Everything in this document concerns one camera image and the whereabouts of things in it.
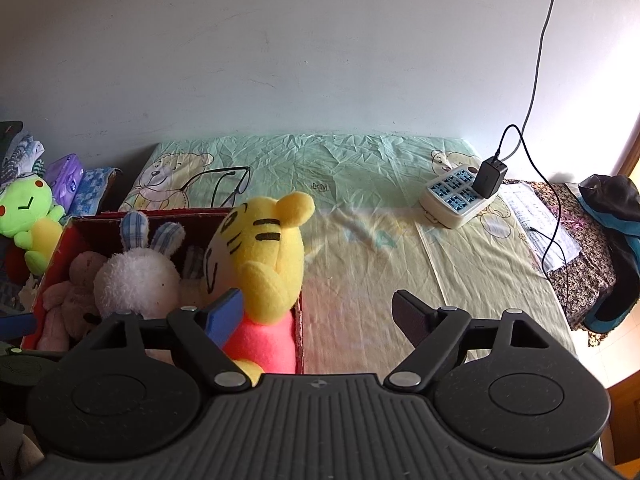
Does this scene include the pink plush bear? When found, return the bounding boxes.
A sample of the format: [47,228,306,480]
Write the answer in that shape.
[37,252,106,352]

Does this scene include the pink bunny plush toy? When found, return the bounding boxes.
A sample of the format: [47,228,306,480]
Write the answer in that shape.
[93,210,186,320]

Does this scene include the yellow tiger plush toy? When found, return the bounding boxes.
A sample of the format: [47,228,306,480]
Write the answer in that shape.
[200,191,314,384]

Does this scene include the bright green frog plush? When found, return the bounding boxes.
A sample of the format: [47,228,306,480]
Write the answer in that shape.
[1,174,65,276]

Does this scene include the green cartoon bed sheet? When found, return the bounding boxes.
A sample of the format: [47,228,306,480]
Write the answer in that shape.
[122,134,572,375]

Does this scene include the red cardboard box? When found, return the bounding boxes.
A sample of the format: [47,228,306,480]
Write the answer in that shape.
[26,198,310,378]

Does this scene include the white power strip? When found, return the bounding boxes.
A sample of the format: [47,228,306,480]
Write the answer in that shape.
[419,165,496,230]

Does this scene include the white paper notebook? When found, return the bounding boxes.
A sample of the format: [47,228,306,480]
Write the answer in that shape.
[499,183,582,272]

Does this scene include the blue white patterned cloth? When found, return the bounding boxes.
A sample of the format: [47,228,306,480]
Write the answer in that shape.
[67,167,122,218]

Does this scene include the black eyeglasses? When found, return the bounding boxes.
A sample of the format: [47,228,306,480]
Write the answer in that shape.
[180,166,252,208]

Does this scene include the brown patterned cloth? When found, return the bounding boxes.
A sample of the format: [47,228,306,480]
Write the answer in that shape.
[499,180,616,347]

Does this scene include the purple plastic pouch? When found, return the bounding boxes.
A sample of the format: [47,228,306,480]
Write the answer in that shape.
[44,153,85,212]

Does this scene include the black power adapter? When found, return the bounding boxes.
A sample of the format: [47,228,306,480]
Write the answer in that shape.
[472,156,508,200]

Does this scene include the dark green garment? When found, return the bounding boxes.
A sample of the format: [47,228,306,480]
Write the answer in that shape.
[0,120,24,166]

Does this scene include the black teal jacket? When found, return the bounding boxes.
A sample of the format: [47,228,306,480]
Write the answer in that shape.
[578,174,639,334]

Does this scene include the black charging cable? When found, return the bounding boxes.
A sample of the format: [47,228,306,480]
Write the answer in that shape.
[491,123,569,273]

